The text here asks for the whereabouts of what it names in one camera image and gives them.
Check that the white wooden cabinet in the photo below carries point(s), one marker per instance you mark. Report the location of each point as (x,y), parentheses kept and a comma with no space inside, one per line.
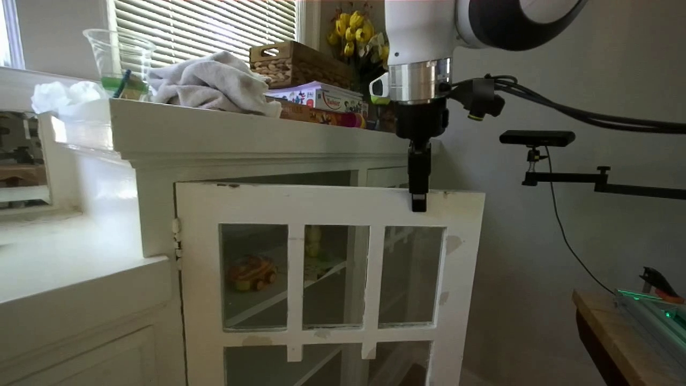
(170,147)

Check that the woven wicker basket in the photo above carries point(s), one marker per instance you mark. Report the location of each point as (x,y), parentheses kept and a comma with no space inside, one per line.
(292,64)

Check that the white crumpled towel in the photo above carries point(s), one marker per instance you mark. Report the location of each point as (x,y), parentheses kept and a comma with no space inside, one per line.
(217,82)

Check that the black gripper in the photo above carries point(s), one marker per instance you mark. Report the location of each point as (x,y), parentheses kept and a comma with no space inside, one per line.
(418,125)

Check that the yellow artificial flowers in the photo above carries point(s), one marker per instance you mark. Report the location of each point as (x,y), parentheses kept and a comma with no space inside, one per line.
(357,40)

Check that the white cabinet door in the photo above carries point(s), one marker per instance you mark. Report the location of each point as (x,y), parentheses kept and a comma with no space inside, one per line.
(367,292)

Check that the colourful board game box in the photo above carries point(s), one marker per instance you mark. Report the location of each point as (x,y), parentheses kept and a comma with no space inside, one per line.
(321,95)

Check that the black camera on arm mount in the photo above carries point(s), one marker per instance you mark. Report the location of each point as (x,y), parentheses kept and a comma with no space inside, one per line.
(538,145)

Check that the yellow toy inside cabinet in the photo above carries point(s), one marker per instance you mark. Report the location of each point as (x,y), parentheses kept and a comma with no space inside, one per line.
(252,275)

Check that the white window blinds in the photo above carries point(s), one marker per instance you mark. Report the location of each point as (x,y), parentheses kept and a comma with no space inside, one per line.
(194,28)

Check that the clear plastic cup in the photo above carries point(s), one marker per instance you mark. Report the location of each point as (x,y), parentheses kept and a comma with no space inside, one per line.
(122,64)

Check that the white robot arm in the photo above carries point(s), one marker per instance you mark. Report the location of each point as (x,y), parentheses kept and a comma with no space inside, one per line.
(424,38)

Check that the wooden side table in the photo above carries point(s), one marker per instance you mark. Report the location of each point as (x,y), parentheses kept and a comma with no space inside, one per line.
(620,348)

